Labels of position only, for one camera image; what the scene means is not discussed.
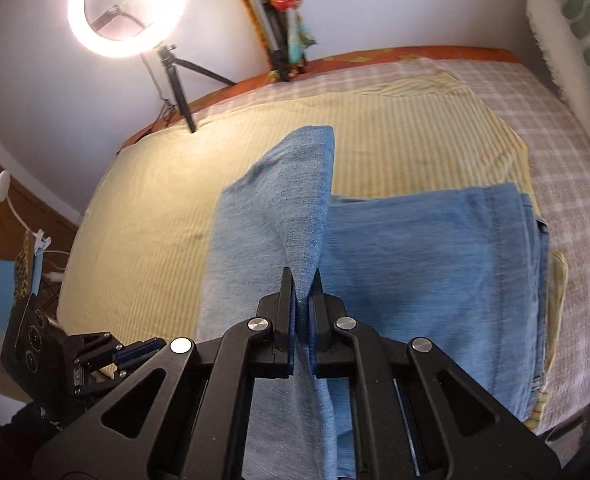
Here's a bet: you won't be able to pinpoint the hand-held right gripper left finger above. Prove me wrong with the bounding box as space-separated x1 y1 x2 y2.
31 267 297 480

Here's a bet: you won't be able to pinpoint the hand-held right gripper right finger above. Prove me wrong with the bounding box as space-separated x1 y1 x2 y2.
308 269 562 480

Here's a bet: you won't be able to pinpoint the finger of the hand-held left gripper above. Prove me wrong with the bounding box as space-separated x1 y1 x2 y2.
69 331 166 361
74 355 143 390

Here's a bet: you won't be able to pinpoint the blue denim pants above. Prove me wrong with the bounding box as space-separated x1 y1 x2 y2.
195 125 551 480

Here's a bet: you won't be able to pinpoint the leopard print cloth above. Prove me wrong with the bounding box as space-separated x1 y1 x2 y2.
14 242 40 306

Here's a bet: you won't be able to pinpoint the yellow striped blanket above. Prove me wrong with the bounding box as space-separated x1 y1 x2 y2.
57 71 568 426

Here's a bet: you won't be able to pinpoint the white clip lamp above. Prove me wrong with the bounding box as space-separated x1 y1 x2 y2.
0 170 52 256

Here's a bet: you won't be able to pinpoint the small black tripod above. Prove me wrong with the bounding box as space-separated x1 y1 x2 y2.
157 45 237 133

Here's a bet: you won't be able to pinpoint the orange mattress edge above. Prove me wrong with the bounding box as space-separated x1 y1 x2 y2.
115 46 518 156

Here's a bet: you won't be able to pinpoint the folded silver black tripod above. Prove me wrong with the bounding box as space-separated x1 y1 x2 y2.
247 0 301 83

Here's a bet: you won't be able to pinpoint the white green patterned pillow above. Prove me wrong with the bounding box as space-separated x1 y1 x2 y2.
525 0 590 181

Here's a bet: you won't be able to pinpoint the white cable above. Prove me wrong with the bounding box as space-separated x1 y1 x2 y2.
37 249 70 283

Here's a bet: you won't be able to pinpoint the black ring light cable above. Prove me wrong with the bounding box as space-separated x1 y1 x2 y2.
142 55 181 133

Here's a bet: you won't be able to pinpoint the white ring light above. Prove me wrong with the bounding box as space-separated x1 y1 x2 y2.
67 0 185 59

